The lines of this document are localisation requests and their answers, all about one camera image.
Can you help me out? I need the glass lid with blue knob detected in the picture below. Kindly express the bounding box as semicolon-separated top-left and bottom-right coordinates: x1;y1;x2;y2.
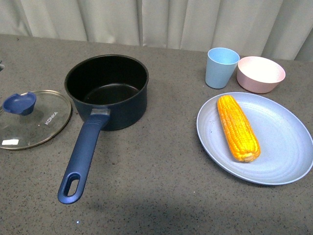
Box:
0;90;72;150

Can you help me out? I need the light blue cup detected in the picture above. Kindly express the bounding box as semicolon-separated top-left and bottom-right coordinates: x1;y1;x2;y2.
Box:
205;47;240;89

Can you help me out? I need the dark blue saucepan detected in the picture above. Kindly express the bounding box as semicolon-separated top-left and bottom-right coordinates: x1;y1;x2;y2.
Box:
58;54;149;204

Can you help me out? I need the light blue plate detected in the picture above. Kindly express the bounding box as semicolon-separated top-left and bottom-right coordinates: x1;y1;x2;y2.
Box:
197;92;313;185

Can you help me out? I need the yellow corn cob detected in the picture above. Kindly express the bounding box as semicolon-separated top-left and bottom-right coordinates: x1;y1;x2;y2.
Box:
217;95;261;163

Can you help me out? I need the grey curtain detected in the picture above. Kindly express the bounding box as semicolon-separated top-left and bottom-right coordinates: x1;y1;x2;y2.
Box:
0;0;313;61

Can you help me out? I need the pink bowl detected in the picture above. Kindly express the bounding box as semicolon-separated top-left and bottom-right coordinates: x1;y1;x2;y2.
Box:
237;56;286;94

